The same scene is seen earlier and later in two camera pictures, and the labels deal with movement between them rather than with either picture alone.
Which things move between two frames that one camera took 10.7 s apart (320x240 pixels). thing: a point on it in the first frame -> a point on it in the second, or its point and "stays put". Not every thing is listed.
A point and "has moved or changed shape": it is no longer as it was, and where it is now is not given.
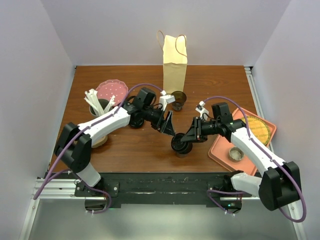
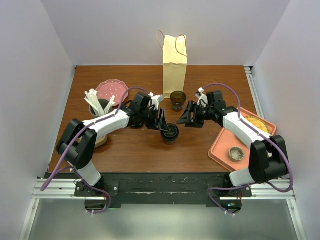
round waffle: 259,128 stays put
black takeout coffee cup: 183,155 -> 169,140
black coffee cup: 181,97 stays put
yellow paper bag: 174,63 stays put
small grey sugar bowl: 236,154 stays put
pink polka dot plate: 107,88 stays put
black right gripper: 195,133 -> 185,118
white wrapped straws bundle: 91,97 stays put
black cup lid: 182,147 has moved or changed shape
